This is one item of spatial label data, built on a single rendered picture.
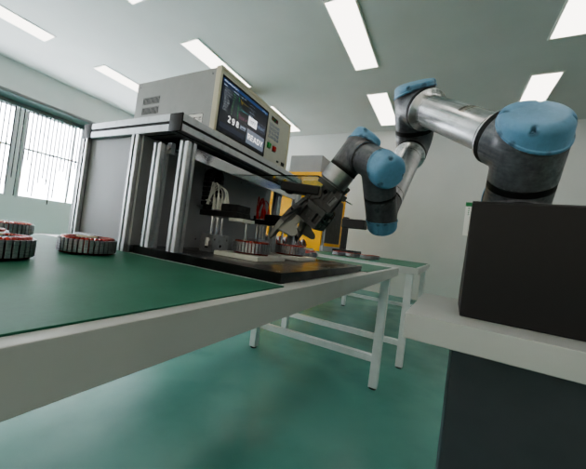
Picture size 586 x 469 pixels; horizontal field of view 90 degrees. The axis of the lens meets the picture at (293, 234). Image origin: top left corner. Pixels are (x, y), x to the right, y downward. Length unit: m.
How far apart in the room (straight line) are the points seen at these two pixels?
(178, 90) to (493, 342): 1.04
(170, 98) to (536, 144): 0.97
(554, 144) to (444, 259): 5.41
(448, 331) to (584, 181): 6.02
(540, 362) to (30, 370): 0.53
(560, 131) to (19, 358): 0.73
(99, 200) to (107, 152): 0.15
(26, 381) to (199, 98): 0.87
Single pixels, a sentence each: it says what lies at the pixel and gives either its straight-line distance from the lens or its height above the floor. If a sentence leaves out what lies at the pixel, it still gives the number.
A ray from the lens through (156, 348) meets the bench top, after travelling 0.34.
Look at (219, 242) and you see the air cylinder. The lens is 0.94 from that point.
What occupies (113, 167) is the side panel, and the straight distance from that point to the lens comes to 1.02.
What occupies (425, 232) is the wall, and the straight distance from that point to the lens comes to 6.05.
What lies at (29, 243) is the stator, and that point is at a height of 0.78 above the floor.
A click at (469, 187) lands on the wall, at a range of 6.18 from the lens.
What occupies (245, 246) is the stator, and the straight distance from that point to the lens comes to 0.82.
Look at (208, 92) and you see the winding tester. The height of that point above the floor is 1.24.
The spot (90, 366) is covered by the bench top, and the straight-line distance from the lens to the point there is 0.30.
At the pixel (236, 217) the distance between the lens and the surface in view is 0.87.
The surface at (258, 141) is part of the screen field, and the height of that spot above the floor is 1.17.
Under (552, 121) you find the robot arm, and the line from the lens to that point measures 0.68.
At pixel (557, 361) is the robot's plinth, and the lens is 0.52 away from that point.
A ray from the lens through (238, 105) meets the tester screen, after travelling 1.03.
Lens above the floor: 0.84
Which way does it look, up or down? 1 degrees up
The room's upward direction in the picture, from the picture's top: 7 degrees clockwise
